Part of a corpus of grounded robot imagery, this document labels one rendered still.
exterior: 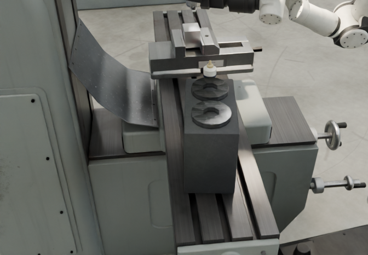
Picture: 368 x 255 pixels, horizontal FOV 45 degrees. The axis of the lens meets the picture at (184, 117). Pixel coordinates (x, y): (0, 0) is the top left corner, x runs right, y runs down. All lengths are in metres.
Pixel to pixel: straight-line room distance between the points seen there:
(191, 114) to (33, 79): 0.48
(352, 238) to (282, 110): 0.51
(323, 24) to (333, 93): 1.88
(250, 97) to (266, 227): 0.67
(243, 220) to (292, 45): 2.83
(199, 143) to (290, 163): 0.69
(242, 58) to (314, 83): 1.83
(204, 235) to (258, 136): 0.58
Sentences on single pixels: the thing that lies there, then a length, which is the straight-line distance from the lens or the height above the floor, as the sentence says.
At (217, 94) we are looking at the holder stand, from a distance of 1.04.
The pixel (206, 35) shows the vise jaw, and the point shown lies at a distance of 1.50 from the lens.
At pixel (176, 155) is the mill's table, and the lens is 1.16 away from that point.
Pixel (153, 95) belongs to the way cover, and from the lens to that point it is 1.51.
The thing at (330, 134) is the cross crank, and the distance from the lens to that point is 1.76.
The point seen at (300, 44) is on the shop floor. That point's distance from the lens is 3.78.
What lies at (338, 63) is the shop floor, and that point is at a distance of 3.58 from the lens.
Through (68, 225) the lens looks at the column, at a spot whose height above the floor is 0.51.
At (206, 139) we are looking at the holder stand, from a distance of 0.95.
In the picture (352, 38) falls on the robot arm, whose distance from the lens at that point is 1.37.
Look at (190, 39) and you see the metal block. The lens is 1.45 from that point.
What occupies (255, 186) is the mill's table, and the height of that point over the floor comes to 0.95.
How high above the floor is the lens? 1.73
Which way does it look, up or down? 38 degrees down
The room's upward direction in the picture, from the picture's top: 1 degrees counter-clockwise
